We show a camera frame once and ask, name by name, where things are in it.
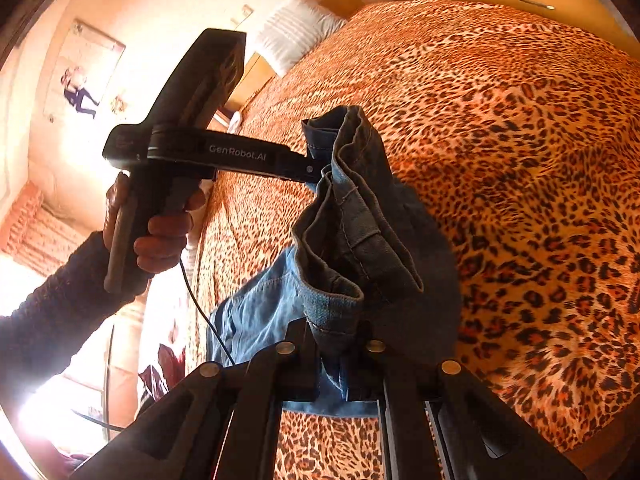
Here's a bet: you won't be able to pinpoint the blue denim jeans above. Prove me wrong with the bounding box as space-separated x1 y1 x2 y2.
208 106 461 418

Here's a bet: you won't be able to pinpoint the left forearm dark sleeve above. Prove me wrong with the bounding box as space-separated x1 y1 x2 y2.
1 232 146 410

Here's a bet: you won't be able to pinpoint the person's left hand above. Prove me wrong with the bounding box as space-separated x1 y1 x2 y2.
102 172 205 275

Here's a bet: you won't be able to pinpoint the wooden bedside table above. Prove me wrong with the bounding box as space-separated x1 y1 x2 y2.
208 52 277 131

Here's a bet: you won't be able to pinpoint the patterned window curtain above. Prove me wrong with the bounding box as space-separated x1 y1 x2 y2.
1 181 86 276

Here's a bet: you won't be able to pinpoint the light blue striped pillow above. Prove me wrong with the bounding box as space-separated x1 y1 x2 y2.
255 0 347 77

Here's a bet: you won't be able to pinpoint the leopard print bedspread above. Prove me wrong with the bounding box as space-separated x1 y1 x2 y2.
186 0 640 480

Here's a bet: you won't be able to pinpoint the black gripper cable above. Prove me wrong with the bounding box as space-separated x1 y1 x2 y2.
178 258 238 366

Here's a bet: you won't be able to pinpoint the wall picture frame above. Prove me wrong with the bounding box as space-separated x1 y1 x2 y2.
43 20 126 122

